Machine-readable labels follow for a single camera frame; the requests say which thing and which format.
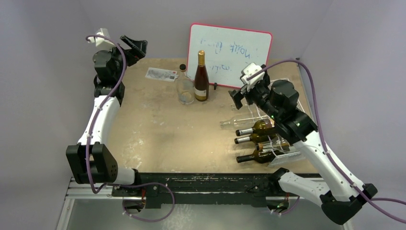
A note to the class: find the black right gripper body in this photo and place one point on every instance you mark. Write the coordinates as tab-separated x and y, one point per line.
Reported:
242	95

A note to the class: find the olive bottle silver cap lower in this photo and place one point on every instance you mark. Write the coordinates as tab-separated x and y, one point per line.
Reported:
255	138

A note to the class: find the pink framed whiteboard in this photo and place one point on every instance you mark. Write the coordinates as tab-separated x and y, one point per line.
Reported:
227	51

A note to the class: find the white wire wine rack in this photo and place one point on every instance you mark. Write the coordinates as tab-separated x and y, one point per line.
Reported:
283	125

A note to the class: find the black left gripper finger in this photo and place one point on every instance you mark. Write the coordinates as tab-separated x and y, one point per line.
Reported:
139	45
132	56

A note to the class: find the dark green bottle black cap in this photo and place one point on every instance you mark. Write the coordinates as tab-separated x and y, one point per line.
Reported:
260	156

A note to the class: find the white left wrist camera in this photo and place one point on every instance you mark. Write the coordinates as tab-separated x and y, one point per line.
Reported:
99	42

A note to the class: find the olive bottle silver cap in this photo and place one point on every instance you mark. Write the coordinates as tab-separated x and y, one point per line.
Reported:
255	138
261	127

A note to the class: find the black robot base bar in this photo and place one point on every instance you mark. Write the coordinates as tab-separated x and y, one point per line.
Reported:
254	189

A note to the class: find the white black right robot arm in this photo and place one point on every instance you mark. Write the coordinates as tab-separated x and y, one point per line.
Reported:
342	194

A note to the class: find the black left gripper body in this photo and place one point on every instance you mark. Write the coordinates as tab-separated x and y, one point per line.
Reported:
118	57

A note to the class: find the white ruler set package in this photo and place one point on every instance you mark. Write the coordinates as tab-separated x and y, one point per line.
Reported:
161	74

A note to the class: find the brown wine bottle gold cap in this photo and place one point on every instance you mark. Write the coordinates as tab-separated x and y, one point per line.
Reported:
201	82

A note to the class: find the clear glass bottle black cap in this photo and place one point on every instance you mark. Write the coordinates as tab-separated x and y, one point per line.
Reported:
184	86

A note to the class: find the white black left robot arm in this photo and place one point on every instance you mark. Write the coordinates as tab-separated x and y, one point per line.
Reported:
90	160

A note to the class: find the clear empty bottle on rack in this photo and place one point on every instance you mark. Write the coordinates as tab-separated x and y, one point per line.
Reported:
238	122

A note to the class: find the olive bottle silver cap upper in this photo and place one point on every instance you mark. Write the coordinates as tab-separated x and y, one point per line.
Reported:
261	127

